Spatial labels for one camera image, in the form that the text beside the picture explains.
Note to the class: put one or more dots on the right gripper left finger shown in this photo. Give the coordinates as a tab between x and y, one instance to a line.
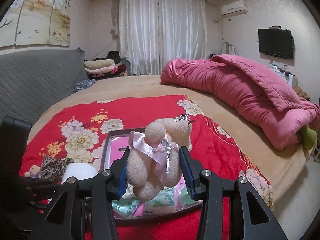
64	217

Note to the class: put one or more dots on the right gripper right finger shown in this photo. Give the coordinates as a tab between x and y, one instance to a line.
249	216

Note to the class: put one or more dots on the green floral tissue pack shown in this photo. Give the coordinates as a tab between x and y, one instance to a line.
169	200

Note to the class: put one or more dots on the teddy bear purple dress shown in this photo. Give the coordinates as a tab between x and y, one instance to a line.
34	172

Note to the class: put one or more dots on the cream teddy pink ribbon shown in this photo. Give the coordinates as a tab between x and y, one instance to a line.
154	162

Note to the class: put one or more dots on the leopard print scrunchie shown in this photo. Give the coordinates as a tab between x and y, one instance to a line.
54	169

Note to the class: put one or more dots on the white paper towel roll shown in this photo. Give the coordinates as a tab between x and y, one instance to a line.
80	171

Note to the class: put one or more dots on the beige bed sheet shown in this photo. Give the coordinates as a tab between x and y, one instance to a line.
281	168

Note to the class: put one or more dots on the red floral blanket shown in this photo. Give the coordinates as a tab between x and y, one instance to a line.
78	132

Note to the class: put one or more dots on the pink red quilt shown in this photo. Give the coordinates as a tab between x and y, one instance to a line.
255	92

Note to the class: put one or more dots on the grey quilted headboard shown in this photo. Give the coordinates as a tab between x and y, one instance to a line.
34	80

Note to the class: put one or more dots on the blue knitted cloth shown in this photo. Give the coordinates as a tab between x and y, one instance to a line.
83	85

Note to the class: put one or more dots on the folded clothes stack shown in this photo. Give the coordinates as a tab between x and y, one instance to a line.
107	67

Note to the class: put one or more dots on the white curtain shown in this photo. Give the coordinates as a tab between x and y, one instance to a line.
154	32

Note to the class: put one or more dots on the white air conditioner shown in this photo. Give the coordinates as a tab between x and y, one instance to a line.
237	7

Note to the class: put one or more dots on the black wall television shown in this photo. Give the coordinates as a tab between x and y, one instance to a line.
276	42

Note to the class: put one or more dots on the floral wall painting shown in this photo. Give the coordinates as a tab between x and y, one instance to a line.
36	22

